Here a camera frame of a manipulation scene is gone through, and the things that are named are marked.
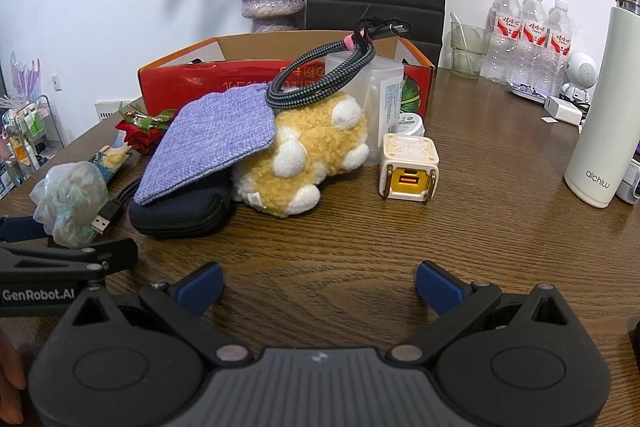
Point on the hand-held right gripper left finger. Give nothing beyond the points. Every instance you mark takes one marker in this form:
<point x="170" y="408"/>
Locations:
<point x="207" y="287"/>

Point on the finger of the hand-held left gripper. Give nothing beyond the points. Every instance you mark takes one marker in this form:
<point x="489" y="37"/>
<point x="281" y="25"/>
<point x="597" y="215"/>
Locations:
<point x="115" y="252"/>
<point x="17" y="229"/>

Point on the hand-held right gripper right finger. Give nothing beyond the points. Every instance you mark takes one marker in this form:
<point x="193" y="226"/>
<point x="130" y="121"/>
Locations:
<point x="437" y="289"/>

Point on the iridescent plastic bag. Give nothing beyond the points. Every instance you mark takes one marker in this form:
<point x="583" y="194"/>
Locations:
<point x="65" y="197"/>

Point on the black zip case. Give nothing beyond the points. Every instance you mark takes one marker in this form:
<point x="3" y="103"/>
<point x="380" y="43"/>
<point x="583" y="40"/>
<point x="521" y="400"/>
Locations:
<point x="185" y="212"/>

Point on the purple fabric pouch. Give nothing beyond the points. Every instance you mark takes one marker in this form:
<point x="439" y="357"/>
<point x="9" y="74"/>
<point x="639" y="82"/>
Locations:
<point x="200" y="142"/>

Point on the white orange charger cube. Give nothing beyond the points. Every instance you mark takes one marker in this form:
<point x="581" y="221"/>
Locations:
<point x="407" y="152"/>

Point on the yellow white plush toy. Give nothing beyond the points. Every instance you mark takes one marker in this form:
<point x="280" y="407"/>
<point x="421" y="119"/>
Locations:
<point x="310" y="142"/>

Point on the red cardboard box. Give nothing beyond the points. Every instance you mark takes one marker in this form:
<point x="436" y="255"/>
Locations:
<point x="210" y="79"/>

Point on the wooden desktop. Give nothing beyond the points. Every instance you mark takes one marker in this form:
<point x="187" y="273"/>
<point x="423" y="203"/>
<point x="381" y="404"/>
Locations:
<point x="350" y="247"/>

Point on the person's left hand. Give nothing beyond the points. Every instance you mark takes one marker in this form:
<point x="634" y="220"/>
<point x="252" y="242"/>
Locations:
<point x="7" y="372"/>

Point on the small toy card packet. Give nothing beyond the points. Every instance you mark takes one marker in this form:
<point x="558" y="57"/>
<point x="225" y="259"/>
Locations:
<point x="112" y="157"/>

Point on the red artificial rose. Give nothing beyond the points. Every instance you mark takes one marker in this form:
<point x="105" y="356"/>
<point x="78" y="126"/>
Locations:
<point x="142" y="137"/>

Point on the white vent panel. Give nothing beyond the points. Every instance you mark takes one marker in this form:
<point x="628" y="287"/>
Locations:
<point x="107" y="111"/>

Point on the purple translucent decoration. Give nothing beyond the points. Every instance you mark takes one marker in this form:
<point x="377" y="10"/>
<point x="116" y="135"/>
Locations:
<point x="25" y="74"/>

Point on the small white round jar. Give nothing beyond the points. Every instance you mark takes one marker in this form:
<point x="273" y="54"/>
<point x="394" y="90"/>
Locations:
<point x="411" y="124"/>

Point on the translucent cotton swab container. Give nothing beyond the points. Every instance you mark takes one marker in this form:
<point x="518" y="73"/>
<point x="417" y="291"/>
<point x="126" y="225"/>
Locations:
<point x="380" y="82"/>

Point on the blue white small dish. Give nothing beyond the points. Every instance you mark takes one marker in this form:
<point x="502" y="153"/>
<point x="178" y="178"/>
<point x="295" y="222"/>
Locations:
<point x="525" y="91"/>

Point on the white grey handheld device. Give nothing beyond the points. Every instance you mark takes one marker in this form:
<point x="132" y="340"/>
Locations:
<point x="629" y="187"/>

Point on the white power adapter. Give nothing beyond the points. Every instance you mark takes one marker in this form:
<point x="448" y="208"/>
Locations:
<point x="562" y="109"/>

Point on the clear glass cup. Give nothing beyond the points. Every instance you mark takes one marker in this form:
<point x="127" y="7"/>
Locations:
<point x="470" y="37"/>
<point x="467" y="67"/>

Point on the white thermos bottle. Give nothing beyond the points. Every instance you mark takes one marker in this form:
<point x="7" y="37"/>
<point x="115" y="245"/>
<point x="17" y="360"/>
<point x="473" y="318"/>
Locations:
<point x="610" y="107"/>

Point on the white plastic stirrer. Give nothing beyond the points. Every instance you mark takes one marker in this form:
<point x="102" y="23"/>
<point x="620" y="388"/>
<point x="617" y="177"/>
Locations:
<point x="460" y="29"/>

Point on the white round robot toy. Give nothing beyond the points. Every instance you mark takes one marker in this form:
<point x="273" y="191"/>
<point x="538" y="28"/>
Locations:
<point x="582" y="69"/>

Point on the clear plastic water bottle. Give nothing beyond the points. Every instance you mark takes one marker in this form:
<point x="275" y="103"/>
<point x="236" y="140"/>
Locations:
<point x="559" y="42"/>
<point x="531" y="37"/>
<point x="502" y="32"/>

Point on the white wall outlet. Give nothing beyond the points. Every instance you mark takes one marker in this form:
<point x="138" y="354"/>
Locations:
<point x="55" y="82"/>

